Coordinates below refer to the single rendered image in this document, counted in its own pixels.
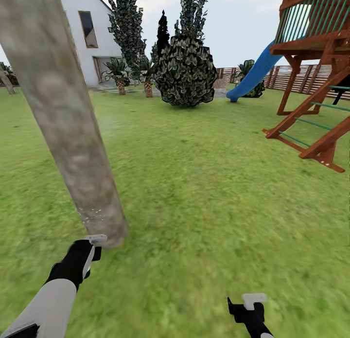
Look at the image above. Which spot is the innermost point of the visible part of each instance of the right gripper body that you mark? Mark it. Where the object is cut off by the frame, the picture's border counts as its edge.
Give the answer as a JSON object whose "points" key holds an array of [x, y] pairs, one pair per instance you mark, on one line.
{"points": [[242, 315]]}

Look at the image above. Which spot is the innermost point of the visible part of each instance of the garden chair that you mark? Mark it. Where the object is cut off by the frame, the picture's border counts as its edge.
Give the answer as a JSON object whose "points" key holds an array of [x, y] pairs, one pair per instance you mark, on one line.
{"points": [[220, 84]]}

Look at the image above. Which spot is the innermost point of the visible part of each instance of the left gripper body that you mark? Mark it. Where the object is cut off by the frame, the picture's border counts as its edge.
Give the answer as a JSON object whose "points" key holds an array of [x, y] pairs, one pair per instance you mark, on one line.
{"points": [[98, 251]]}

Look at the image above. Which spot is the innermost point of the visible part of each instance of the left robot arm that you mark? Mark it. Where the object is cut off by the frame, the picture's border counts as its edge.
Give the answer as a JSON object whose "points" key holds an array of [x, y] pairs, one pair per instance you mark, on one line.
{"points": [[47, 315]]}

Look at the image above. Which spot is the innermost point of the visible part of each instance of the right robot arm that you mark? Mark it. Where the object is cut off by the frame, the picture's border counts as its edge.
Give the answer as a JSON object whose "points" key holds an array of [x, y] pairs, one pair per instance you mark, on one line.
{"points": [[251, 313]]}

